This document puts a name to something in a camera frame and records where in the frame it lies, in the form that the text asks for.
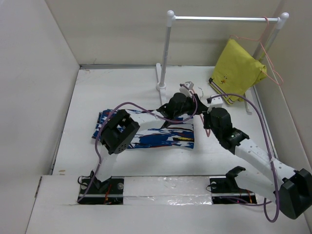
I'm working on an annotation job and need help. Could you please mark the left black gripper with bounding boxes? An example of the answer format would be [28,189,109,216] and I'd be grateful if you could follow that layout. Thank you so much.
[174,94,205,118]

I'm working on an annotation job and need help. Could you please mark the pink wire hanger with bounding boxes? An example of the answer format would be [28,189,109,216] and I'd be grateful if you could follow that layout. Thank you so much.
[230,13,289,86]
[191,86,212,138]

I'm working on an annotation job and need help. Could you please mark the blue white red patterned trousers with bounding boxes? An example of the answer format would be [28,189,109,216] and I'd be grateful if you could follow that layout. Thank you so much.
[91,109,195,150]

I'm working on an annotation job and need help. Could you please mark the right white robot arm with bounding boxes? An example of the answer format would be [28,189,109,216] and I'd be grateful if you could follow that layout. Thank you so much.
[204,107,312,219]

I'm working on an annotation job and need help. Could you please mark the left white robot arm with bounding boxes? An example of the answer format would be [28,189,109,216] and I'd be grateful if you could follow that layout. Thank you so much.
[90,93,208,194]

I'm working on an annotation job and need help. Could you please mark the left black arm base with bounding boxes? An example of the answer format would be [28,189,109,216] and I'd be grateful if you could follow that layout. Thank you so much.
[78,176,124,205]

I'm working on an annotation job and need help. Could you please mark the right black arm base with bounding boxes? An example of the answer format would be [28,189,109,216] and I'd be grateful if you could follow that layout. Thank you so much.
[206,166,257,205]

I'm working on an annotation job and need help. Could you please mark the white metal clothes rack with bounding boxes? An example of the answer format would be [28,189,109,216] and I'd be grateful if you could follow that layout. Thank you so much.
[156,10,290,105]

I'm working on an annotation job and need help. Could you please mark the yellow folded garment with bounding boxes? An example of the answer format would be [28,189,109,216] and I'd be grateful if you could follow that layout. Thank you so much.
[209,39,267,105]

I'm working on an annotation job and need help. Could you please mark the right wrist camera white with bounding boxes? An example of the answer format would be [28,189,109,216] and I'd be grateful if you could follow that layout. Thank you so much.
[207,95,223,113]

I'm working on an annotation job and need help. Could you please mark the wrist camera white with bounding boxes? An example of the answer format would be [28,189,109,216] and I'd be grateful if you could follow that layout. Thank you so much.
[207,95,223,113]
[179,81,194,97]

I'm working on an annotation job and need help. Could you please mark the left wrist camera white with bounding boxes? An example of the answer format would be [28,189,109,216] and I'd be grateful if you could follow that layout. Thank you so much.
[179,81,194,97]

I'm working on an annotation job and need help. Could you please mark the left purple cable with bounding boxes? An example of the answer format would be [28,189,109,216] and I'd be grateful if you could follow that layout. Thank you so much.
[77,82,198,203]

